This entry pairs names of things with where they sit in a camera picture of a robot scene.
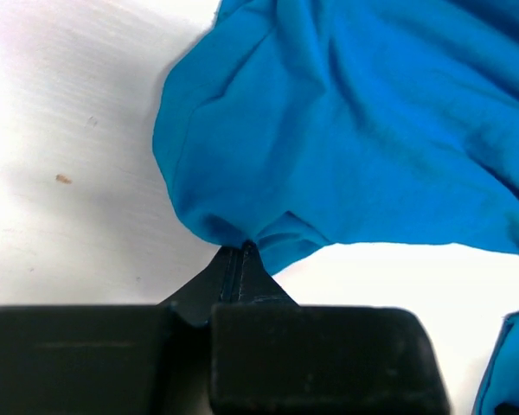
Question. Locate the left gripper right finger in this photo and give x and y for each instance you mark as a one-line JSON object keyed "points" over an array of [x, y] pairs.
{"points": [[253, 284]]}

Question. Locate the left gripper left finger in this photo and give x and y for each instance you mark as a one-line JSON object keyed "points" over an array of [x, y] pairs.
{"points": [[194, 300]]}

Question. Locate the blue t shirt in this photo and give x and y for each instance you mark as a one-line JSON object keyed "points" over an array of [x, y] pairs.
{"points": [[305, 124]]}

